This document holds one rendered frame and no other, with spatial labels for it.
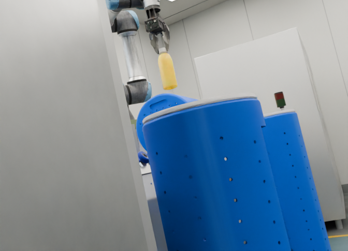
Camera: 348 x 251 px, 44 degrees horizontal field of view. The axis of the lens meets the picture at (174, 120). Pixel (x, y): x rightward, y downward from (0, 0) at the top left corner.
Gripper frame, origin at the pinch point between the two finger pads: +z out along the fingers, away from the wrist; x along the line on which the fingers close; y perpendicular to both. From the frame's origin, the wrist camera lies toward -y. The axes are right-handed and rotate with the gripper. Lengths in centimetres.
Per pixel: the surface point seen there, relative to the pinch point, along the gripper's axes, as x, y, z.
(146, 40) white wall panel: -195, -475, -171
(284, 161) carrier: 45, 18, 61
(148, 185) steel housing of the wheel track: 12, 69, 59
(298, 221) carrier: 45, 17, 84
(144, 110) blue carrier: -9.1, 13.7, 27.6
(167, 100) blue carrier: 1.9, 13.3, 25.9
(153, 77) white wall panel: -195, -472, -105
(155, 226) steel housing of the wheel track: 10, 67, 71
